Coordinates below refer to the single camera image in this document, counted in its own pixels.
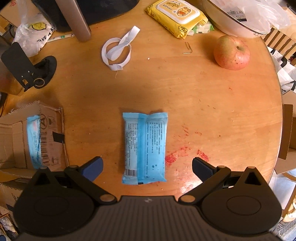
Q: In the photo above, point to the white paper bags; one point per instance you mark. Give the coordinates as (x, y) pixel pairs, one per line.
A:
(286, 74)

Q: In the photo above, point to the wrapped straw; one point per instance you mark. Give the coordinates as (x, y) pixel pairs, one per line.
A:
(60, 37)

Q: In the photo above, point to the cardboard box red print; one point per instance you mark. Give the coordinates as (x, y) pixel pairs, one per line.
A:
(11, 16)

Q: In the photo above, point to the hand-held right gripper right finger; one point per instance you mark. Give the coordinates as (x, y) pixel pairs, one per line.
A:
(202, 169)

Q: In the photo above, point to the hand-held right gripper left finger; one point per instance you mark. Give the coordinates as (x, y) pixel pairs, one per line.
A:
(93, 169)

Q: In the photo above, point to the yellow wet wipes pack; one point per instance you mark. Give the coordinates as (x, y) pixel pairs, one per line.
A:
(175, 16)

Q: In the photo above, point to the apple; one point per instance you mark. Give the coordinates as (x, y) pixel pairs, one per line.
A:
(231, 53)

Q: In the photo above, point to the blue tissue packet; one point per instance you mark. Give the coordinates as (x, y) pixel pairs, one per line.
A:
(144, 148)
(34, 143)

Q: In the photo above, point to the dark blue air fryer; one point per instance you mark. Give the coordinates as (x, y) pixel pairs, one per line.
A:
(104, 9)

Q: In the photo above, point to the wooden slatted chair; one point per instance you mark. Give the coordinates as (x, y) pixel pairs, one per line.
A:
(277, 39)

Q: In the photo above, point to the black phone stand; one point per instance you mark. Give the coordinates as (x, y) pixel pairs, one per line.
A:
(16, 60)

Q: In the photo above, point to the wooden desk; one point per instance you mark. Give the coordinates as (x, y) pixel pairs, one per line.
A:
(185, 104)

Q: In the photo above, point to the white elastic band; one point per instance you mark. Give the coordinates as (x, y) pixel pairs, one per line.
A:
(114, 52)

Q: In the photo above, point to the white smiley plastic bag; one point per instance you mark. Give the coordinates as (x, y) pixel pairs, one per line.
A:
(34, 34)

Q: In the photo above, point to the white bowl in plastic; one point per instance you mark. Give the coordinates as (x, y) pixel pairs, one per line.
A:
(272, 16)

